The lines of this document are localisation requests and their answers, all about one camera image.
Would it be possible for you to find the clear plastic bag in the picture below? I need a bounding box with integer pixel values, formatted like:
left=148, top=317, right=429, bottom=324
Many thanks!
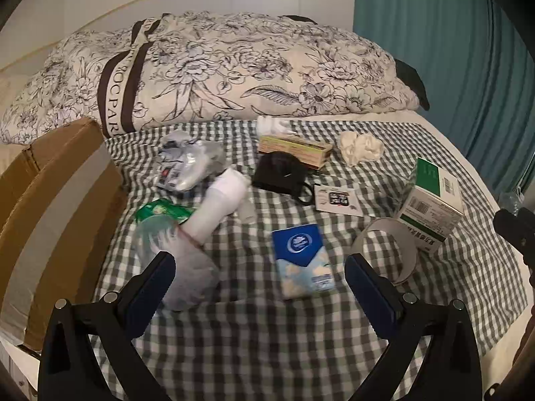
left=499, top=191, right=525, bottom=212

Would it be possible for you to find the green checked cloth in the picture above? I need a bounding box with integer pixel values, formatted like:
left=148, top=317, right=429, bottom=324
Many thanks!
left=90, top=117, right=529, bottom=401

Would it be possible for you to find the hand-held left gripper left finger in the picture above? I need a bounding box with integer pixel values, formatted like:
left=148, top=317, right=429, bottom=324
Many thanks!
left=38, top=251, right=176, bottom=401

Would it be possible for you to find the printed white sachet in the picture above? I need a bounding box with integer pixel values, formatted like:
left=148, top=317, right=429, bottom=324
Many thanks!
left=313, top=184, right=364, bottom=217

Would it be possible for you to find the cardboard box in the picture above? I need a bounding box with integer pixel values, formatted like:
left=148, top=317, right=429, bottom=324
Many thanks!
left=0, top=117, right=126, bottom=352

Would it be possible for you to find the white glove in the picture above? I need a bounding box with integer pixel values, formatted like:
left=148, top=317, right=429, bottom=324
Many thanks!
left=256, top=115, right=289, bottom=136

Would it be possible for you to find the cream cloth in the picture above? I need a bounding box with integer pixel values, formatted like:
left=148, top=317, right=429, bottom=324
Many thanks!
left=338, top=130, right=384, bottom=166

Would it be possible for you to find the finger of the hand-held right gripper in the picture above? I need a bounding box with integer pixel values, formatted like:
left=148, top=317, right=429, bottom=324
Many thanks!
left=492, top=207, right=535, bottom=266

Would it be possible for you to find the black device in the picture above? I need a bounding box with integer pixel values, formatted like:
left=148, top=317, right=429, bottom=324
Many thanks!
left=252, top=152, right=311, bottom=196

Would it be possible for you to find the green and white medicine box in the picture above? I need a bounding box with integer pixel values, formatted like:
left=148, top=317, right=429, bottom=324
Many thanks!
left=395, top=157, right=465, bottom=253

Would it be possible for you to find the teal curtain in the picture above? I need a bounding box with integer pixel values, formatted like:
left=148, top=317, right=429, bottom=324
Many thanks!
left=353, top=0, right=535, bottom=195

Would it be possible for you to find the white bottle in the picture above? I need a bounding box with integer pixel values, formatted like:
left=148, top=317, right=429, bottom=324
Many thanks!
left=180, top=167, right=248, bottom=245

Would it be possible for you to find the white tape ring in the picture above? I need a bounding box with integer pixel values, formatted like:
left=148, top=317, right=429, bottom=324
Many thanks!
left=350, top=217, right=419, bottom=285

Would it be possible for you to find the white headboard with gold trim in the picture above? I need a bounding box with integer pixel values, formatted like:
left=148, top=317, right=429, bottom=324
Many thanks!
left=0, top=0, right=356, bottom=72

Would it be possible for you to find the blue tissue pack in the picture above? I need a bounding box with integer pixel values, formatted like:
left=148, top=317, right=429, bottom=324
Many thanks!
left=272, top=223, right=337, bottom=300

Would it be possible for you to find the floral patterned pillow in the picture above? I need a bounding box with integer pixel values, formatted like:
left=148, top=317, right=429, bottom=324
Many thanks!
left=0, top=12, right=421, bottom=145

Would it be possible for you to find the wooden tissue box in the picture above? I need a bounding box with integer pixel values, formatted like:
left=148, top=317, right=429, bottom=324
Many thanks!
left=257, top=134, right=334, bottom=170

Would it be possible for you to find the silver plastic bag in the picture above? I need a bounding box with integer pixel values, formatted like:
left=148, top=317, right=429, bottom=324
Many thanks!
left=154, top=130, right=226, bottom=193

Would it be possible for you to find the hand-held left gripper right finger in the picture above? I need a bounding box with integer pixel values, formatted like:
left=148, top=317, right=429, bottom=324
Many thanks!
left=345, top=253, right=483, bottom=401

